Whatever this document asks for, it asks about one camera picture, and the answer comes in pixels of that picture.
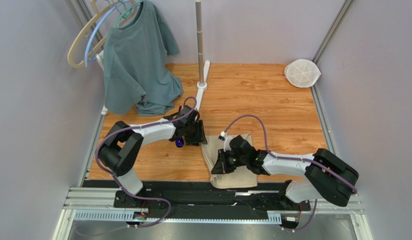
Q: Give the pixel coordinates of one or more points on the white rack base foot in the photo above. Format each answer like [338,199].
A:
[202,85]

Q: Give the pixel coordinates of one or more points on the green plastic hanger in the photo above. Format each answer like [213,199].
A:
[126,14]

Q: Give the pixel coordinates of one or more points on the metal garment rack pole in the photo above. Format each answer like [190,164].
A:
[199,32]

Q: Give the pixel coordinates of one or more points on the white plastic mesh basket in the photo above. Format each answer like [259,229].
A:
[302,73]

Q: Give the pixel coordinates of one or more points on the beige wooden hanger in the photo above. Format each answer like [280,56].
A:
[79,8]

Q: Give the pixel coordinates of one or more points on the blue purple spoon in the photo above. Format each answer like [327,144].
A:
[179,142]

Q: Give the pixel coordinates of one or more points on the teal green t-shirt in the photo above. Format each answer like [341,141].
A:
[135,73]

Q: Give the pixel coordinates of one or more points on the aluminium frame rail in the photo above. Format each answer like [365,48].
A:
[88,213]

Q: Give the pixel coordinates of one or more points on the blue plastic hanger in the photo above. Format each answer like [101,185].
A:
[94,47]

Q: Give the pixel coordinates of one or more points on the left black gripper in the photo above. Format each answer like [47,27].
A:
[200,136]

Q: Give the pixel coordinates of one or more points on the beige cloth napkin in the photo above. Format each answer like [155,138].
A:
[240,178]

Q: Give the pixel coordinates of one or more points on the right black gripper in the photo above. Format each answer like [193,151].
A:
[223,161]

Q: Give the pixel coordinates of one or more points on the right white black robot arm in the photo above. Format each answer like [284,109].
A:
[325,174]

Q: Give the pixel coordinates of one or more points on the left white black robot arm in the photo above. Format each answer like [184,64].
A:
[120,148]

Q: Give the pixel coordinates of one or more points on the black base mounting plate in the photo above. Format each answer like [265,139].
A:
[199,200]

